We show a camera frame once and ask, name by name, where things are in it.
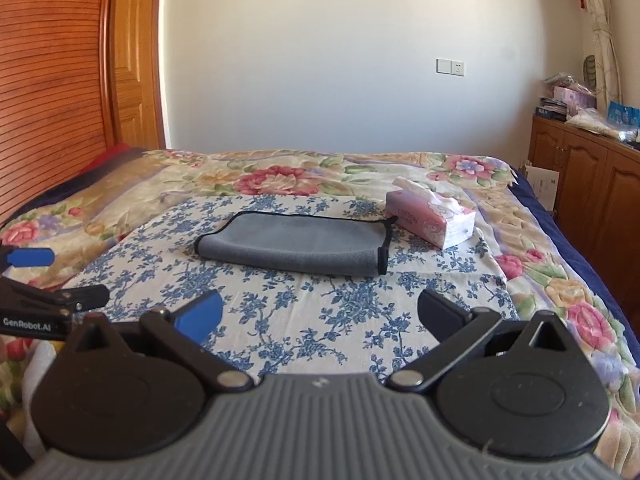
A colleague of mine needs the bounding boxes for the purple and grey towel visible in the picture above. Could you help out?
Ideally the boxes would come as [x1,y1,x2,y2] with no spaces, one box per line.
[194,211,397,278]

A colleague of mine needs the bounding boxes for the wooden room door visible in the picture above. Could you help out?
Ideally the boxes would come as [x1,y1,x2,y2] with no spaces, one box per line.
[111,0,165,150]

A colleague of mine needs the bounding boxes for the floral bed quilt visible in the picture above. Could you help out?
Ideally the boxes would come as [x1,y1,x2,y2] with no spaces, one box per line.
[1,150,639,479]

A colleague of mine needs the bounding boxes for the blue floral white cloth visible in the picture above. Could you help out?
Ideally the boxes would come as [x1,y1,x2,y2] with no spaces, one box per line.
[74,195,516,378]

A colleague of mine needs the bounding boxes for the pink tissue pack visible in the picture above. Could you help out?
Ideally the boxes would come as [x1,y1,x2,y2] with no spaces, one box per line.
[385,177,476,249]

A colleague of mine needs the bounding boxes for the red blanket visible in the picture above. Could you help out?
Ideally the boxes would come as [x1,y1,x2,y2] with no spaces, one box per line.
[79,143,131,174]

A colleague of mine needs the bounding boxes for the navy bed sheet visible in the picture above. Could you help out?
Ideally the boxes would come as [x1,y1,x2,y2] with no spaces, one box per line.
[508,161,640,361]

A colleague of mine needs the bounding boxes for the wooden slatted wardrobe door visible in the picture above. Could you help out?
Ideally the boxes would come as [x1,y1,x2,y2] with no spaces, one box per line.
[1,0,115,219]

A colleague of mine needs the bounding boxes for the white box beside bed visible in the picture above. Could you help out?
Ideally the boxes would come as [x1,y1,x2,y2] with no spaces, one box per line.
[524,162,560,214]

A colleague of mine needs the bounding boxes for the wooden cabinet row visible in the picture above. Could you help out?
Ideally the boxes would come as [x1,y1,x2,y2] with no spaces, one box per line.
[528,116,640,326]

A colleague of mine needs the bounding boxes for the clutter on cabinet top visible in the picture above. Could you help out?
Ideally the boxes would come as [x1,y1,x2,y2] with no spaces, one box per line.
[535,55,639,150]

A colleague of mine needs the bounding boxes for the patterned beige curtain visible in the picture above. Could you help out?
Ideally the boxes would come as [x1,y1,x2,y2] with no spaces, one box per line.
[585,0,622,115]

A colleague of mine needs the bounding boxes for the white wall switch socket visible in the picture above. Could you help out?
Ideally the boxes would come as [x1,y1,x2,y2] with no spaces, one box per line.
[436,58,465,77]

